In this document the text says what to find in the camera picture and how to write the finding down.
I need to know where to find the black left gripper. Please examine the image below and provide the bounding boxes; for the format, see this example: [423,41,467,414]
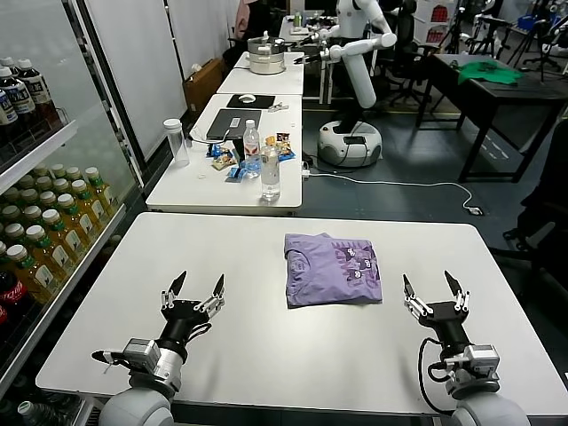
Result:
[159,271,227,357]

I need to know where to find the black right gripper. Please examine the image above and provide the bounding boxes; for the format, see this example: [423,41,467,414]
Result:
[402,270,473,357]

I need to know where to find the purple t-shirt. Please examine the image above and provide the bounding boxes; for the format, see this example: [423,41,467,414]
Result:
[282,232,383,311]

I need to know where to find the clear unlabelled water bottle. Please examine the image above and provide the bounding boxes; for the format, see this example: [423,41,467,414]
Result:
[260,145,283,203]

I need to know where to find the clear tumbler white lid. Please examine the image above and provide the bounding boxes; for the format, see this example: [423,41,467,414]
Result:
[163,118,193,169]

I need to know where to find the glass door drinks cabinet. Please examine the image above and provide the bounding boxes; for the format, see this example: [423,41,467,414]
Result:
[0,0,149,426]

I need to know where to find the red label water bottle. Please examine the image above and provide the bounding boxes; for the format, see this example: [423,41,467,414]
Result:
[243,119,263,178]

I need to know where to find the black laptop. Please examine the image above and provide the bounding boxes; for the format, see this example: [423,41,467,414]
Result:
[207,108,264,142]

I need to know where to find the black mouse pad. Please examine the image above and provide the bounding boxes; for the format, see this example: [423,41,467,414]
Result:
[226,94,277,110]

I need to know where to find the brown cardboard box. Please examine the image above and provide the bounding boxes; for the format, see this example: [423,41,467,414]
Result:
[184,57,226,119]

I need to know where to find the black table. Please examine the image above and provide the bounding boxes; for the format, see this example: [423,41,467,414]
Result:
[428,51,568,183]

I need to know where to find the white wheeled humanoid robot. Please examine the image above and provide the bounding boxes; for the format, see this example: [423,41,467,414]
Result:
[318,0,385,169]

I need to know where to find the green cloth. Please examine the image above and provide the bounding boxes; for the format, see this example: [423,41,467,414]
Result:
[458,60,525,85]

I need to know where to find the steel steamer pot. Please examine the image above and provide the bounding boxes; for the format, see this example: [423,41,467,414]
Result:
[247,30,288,75]

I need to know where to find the black office chair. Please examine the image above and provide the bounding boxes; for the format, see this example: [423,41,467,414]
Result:
[378,0,442,107]

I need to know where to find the white red printed boxes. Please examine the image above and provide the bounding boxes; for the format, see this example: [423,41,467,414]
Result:
[418,0,455,45]

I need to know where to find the white cluttered desk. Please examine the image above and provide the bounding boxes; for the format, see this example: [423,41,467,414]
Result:
[278,15,344,43]

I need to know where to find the person in pink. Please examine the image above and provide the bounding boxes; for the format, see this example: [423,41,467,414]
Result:
[236,0,256,42]

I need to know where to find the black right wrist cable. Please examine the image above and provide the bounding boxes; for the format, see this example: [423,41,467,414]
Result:
[418,338,452,414]

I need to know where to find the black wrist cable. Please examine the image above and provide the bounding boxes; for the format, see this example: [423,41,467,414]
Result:
[418,338,452,414]
[91,349,130,372]

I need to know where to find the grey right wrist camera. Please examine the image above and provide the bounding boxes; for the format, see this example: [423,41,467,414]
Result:
[462,343,501,379]

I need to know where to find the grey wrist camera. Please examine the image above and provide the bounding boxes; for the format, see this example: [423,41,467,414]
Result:
[122,337,162,373]
[462,343,501,379]

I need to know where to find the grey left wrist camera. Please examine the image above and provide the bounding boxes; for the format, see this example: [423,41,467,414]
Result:
[122,337,162,373]

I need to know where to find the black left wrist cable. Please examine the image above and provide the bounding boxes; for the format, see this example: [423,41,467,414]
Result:
[91,349,130,372]

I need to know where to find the white floor cable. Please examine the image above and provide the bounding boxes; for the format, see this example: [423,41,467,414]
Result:
[311,171,475,209]

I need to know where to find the white charging cable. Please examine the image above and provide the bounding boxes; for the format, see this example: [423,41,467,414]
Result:
[191,125,233,146]

